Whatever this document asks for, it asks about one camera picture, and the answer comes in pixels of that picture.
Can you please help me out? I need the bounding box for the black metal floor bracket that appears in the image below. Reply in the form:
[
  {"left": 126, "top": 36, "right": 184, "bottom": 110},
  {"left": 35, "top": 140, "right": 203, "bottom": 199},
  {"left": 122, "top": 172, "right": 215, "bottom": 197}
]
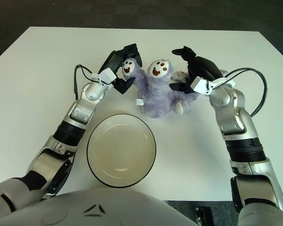
[{"left": 194, "top": 206, "right": 214, "bottom": 226}]

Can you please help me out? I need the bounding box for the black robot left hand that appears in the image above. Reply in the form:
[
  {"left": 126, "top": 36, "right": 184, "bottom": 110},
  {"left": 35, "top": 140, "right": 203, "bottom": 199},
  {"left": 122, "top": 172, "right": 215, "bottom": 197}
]
[{"left": 98, "top": 43, "right": 143, "bottom": 95}]

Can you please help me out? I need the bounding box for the grey robot torso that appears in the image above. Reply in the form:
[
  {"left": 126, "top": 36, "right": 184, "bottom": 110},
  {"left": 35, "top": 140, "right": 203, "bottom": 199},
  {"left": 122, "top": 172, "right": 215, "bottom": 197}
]
[{"left": 0, "top": 187, "right": 199, "bottom": 226}]

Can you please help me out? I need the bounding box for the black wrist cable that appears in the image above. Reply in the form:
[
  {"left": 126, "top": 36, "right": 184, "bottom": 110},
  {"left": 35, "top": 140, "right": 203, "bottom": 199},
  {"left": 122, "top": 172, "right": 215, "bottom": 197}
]
[
  {"left": 223, "top": 67, "right": 267, "bottom": 117},
  {"left": 73, "top": 64, "right": 102, "bottom": 101}
]

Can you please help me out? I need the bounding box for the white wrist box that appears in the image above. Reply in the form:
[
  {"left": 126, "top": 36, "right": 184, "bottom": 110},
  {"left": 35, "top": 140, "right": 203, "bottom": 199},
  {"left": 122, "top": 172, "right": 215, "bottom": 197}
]
[
  {"left": 99, "top": 68, "right": 116, "bottom": 84},
  {"left": 191, "top": 76, "right": 210, "bottom": 95}
]

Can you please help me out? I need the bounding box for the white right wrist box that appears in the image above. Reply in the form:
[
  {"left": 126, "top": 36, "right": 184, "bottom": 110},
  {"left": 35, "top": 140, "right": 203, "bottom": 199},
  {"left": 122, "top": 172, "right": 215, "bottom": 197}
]
[{"left": 191, "top": 76, "right": 210, "bottom": 95}]

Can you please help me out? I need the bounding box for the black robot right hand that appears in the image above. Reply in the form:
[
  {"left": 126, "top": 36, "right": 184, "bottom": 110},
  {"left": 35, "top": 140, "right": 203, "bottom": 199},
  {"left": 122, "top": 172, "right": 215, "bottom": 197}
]
[{"left": 169, "top": 46, "right": 225, "bottom": 94}]

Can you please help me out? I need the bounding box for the purple plush bunny doll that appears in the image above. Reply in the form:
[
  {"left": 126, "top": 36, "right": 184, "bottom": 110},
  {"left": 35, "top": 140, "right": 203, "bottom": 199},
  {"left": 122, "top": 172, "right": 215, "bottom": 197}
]
[{"left": 121, "top": 58, "right": 228, "bottom": 119}]

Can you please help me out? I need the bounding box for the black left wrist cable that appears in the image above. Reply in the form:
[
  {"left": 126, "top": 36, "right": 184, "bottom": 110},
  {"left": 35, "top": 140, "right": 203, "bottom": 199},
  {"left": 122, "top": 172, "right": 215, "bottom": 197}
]
[{"left": 73, "top": 64, "right": 102, "bottom": 101}]

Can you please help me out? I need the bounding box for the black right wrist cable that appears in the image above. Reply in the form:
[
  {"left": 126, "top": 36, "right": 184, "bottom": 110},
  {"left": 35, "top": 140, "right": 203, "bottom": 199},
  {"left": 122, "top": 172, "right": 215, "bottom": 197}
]
[{"left": 223, "top": 67, "right": 267, "bottom": 117}]

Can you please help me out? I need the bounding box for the white plate black rim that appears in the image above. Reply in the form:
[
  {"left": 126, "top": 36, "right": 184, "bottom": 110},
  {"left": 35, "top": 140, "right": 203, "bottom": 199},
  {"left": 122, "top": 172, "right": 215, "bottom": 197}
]
[{"left": 86, "top": 114, "right": 158, "bottom": 188}]

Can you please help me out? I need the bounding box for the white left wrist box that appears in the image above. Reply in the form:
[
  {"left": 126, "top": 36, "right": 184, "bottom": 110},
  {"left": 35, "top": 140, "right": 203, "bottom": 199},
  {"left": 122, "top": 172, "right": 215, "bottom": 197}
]
[{"left": 99, "top": 68, "right": 116, "bottom": 84}]

